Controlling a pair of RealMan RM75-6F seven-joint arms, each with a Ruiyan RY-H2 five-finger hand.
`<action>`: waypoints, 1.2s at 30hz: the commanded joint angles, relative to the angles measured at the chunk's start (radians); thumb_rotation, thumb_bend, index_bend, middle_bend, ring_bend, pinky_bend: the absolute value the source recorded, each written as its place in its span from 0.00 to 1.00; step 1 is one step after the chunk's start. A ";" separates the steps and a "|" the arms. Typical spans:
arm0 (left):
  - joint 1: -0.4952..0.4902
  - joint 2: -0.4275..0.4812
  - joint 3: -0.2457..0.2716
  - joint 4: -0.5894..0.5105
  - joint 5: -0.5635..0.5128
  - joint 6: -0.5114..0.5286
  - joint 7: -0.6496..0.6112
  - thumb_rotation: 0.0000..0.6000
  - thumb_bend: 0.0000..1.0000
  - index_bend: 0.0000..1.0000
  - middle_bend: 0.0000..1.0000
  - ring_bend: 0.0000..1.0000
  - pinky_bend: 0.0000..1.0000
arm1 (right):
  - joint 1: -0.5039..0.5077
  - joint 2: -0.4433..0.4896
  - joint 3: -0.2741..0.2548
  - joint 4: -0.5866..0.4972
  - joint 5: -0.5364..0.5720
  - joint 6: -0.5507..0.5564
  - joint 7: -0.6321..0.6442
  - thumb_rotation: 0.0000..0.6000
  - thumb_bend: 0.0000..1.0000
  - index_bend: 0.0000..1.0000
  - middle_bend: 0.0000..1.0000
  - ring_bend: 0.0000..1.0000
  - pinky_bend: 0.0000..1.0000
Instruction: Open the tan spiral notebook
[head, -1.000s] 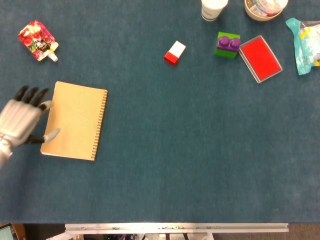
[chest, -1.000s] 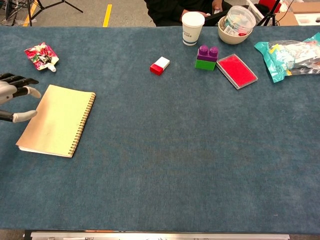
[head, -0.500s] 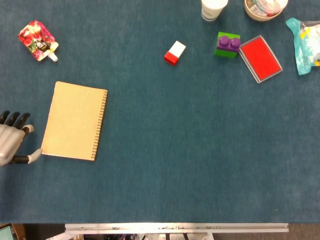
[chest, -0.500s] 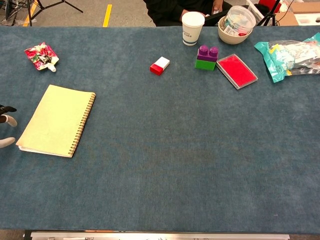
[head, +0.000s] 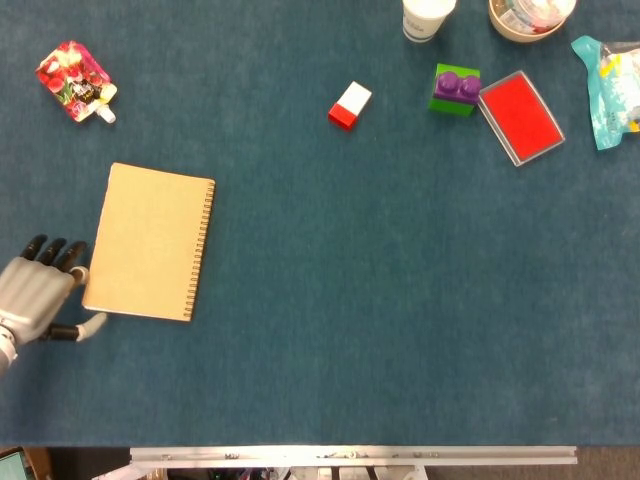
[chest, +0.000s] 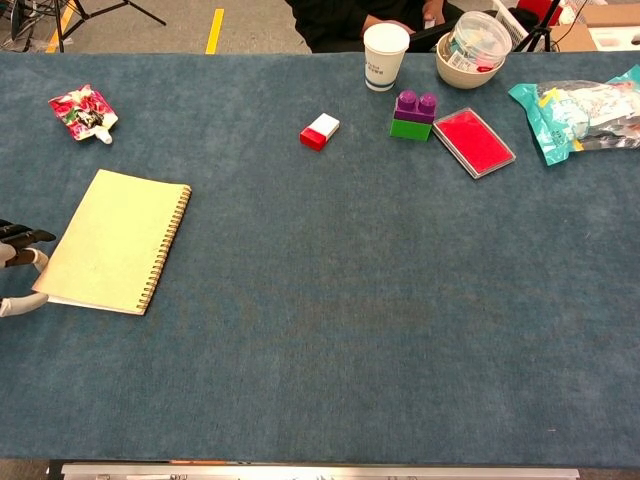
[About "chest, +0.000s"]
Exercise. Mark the floral spout pouch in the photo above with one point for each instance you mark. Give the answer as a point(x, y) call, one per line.
point(80, 112)

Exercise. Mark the yellow spiral notebook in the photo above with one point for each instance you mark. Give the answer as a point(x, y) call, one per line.
point(115, 240)

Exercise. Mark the clear plastic round container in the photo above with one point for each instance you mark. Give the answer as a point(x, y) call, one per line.
point(482, 40)

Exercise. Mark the white plastic basket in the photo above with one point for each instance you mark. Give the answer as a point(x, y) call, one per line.
point(517, 25)

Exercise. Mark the black tripod with thin legs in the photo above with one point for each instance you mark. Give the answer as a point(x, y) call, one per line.
point(85, 12)

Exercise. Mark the red object behind tripod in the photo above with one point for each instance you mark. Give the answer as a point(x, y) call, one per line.
point(532, 9)

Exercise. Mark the white paper cup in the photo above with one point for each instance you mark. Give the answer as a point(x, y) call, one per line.
point(384, 55)

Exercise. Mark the person in black clothes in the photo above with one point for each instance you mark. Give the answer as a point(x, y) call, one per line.
point(330, 22)

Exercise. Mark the cardboard box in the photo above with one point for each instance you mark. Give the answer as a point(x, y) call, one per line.
point(575, 37)

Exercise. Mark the blue table cloth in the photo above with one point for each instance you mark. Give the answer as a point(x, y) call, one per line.
point(350, 275)

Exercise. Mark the red and white eraser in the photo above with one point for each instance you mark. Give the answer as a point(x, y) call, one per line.
point(320, 131)

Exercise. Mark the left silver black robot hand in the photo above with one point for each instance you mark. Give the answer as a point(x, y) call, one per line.
point(20, 237)

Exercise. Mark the green toy building block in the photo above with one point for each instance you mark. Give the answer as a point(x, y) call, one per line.
point(410, 130)

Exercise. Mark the teal snack bag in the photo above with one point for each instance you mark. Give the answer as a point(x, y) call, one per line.
point(550, 120)

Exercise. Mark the black tripod by cardboard box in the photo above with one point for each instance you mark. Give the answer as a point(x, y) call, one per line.
point(537, 32)

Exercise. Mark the red ink pad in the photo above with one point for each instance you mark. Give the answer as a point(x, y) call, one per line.
point(472, 142)

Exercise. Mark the purple toy building block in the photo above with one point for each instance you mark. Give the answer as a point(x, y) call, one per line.
point(415, 107)

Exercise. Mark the beige bowl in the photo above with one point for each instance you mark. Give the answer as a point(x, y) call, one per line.
point(462, 77)

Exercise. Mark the aluminium rail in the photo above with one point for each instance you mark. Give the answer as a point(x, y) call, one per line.
point(300, 472)

